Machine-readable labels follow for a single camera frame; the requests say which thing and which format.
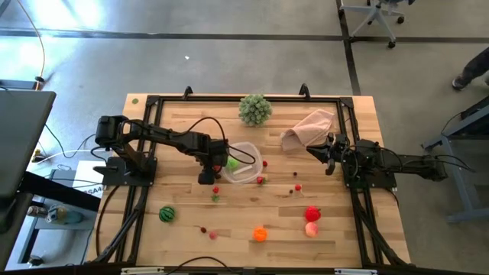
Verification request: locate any black aluminium table frame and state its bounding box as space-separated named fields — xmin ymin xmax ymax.
xmin=88 ymin=94 xmax=412 ymax=268

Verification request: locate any teal bottle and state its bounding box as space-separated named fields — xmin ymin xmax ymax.
xmin=45 ymin=205 xmax=84 ymax=226

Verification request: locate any striped toy watermelon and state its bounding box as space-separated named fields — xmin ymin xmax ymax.
xmin=158 ymin=205 xmax=177 ymax=224

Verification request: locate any large red toy fruit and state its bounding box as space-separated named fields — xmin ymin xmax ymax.
xmin=304 ymin=205 xmax=322 ymax=223

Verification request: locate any black left wrist camera cable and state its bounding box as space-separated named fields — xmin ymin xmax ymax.
xmin=179 ymin=116 xmax=257 ymax=166

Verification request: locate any white floor cable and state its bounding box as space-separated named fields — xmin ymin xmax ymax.
xmin=37 ymin=147 xmax=96 ymax=163

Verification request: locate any clear plastic tupperware container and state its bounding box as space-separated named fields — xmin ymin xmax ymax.
xmin=220 ymin=141 xmax=264 ymax=186

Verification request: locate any white labelled box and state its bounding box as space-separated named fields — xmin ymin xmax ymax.
xmin=71 ymin=160 xmax=109 ymax=199

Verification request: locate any grey blue desk frame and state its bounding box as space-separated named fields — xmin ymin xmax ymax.
xmin=421 ymin=95 xmax=489 ymax=225

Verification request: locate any black power cable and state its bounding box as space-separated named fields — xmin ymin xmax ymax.
xmin=95 ymin=185 xmax=121 ymax=260
xmin=166 ymin=255 xmax=230 ymax=275

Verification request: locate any person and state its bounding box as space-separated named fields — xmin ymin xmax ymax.
xmin=452 ymin=46 xmax=489 ymax=92

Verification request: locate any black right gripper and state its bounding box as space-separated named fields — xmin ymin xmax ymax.
xmin=306 ymin=132 xmax=351 ymax=163

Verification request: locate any dark grey desk top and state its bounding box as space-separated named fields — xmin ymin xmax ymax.
xmin=0 ymin=90 xmax=57 ymax=199

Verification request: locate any orange toy pumpkin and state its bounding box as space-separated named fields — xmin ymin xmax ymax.
xmin=252 ymin=226 xmax=268 ymax=243

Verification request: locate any black floor cable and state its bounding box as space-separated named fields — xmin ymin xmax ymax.
xmin=44 ymin=124 xmax=96 ymax=154

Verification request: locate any potted green succulent plant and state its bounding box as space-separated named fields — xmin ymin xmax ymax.
xmin=238 ymin=93 xmax=274 ymax=128

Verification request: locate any yellow hanging cable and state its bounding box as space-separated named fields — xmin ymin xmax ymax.
xmin=17 ymin=0 xmax=47 ymax=91

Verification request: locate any beige folded cloth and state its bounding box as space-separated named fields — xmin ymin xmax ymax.
xmin=280 ymin=108 xmax=336 ymax=152

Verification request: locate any white frame bracket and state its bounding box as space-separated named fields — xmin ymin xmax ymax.
xmin=335 ymin=268 xmax=378 ymax=275
xmin=121 ymin=267 xmax=166 ymax=275

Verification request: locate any office chair base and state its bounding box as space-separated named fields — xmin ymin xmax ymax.
xmin=338 ymin=0 xmax=417 ymax=50

